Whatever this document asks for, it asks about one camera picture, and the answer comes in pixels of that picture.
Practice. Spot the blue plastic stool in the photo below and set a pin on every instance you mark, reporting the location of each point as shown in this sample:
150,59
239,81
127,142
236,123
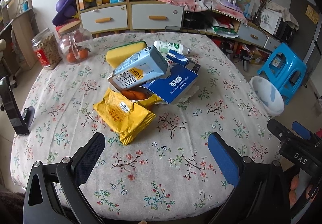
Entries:
285,71

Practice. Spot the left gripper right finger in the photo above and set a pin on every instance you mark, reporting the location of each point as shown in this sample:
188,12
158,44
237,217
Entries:
260,193

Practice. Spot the low side shelf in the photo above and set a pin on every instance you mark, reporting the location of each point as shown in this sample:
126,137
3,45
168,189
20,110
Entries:
248,33

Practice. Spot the blue biscuit box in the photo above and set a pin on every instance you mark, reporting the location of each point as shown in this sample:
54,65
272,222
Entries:
171,85

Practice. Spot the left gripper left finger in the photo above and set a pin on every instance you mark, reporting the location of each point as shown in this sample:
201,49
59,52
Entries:
41,203

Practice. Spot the purple plush toy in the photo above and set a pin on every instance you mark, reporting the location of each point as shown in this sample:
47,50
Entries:
65,9

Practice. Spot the glass jar with wooden lid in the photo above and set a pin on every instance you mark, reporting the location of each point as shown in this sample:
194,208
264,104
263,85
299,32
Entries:
76,43

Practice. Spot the white green plastic bottle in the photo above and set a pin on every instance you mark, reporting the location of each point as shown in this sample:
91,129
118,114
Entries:
165,47

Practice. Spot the plastic jar of seeds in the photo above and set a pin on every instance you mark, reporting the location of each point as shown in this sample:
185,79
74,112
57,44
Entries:
45,46

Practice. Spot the orange peel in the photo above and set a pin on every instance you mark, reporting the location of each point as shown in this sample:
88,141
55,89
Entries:
134,95

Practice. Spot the yellow snack bag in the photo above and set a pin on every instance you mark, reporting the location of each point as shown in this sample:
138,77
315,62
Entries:
126,117

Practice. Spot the white trash bin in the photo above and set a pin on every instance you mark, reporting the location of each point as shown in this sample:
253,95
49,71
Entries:
268,95

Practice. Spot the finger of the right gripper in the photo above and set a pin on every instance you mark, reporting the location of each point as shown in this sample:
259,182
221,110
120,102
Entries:
277,129
301,130

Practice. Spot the blue drink can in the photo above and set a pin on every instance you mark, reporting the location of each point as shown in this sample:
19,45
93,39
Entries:
177,57

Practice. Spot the light blue milk carton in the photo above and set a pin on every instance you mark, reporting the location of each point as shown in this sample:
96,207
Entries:
145,65

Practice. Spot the floral tablecloth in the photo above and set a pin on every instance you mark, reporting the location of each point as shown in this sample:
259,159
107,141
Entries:
167,172

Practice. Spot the yellow sponge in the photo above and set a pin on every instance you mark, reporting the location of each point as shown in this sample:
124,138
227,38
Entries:
117,55

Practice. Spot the pink cloth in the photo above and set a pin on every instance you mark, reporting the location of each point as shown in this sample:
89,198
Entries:
204,5

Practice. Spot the black phone stand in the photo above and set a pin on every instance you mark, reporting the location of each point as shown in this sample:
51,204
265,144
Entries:
21,122

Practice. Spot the right hand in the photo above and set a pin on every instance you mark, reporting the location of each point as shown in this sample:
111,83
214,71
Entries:
292,193

